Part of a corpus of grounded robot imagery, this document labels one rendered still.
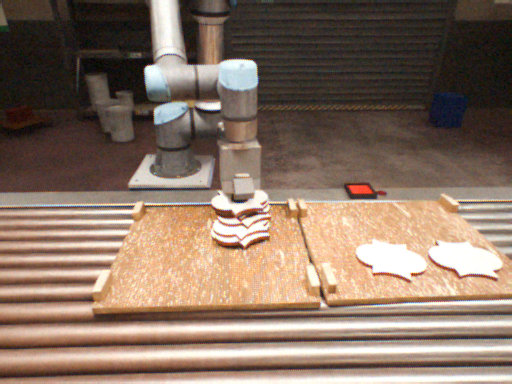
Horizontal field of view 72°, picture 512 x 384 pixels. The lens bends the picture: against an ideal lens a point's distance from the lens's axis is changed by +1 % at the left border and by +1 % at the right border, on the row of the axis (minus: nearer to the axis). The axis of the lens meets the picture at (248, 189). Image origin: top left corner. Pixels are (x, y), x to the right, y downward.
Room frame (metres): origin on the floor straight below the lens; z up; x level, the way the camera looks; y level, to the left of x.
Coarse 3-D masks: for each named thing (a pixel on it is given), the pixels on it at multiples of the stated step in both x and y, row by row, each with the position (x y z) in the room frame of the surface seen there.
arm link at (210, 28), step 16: (192, 0) 1.08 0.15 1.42; (208, 0) 1.08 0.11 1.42; (224, 0) 1.10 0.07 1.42; (192, 16) 1.12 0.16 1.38; (208, 16) 1.09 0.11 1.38; (224, 16) 1.11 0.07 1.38; (208, 32) 1.11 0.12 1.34; (208, 48) 1.12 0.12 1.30; (208, 64) 1.13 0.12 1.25; (208, 112) 1.14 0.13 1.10; (208, 128) 1.14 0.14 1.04
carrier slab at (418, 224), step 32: (320, 224) 0.71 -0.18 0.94; (352, 224) 0.71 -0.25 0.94; (384, 224) 0.71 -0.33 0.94; (416, 224) 0.71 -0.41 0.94; (448, 224) 0.71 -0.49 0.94; (320, 256) 0.59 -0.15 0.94; (352, 256) 0.59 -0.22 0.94; (352, 288) 0.49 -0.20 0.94; (384, 288) 0.50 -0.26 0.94; (416, 288) 0.50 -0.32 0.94; (448, 288) 0.50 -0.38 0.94; (480, 288) 0.50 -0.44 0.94
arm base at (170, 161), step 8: (160, 152) 1.13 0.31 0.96; (168, 152) 1.12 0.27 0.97; (176, 152) 1.12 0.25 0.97; (184, 152) 1.14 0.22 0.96; (192, 152) 1.18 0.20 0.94; (160, 160) 1.13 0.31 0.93; (168, 160) 1.11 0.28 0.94; (176, 160) 1.11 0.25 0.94; (184, 160) 1.13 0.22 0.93; (192, 160) 1.15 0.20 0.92; (160, 168) 1.11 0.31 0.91; (168, 168) 1.10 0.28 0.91; (176, 168) 1.10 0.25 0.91; (184, 168) 1.12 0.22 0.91; (192, 168) 1.14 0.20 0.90
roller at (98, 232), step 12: (36, 228) 0.73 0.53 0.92; (48, 228) 0.72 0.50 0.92; (60, 228) 0.72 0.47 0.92; (72, 228) 0.72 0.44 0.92; (84, 228) 0.72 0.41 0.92; (96, 228) 0.72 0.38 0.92; (108, 228) 0.72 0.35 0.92; (120, 228) 0.72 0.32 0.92; (300, 228) 0.72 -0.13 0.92; (480, 228) 0.73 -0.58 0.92; (492, 228) 0.73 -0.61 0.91; (504, 228) 0.73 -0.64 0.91; (0, 240) 0.69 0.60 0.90
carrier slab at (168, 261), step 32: (160, 224) 0.71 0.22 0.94; (192, 224) 0.71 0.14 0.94; (288, 224) 0.71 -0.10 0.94; (128, 256) 0.59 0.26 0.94; (160, 256) 0.59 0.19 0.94; (192, 256) 0.59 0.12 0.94; (224, 256) 0.59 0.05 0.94; (256, 256) 0.59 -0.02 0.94; (288, 256) 0.59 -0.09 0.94; (128, 288) 0.50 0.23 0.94; (160, 288) 0.50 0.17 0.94; (192, 288) 0.49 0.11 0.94; (224, 288) 0.49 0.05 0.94; (256, 288) 0.49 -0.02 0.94; (288, 288) 0.49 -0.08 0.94
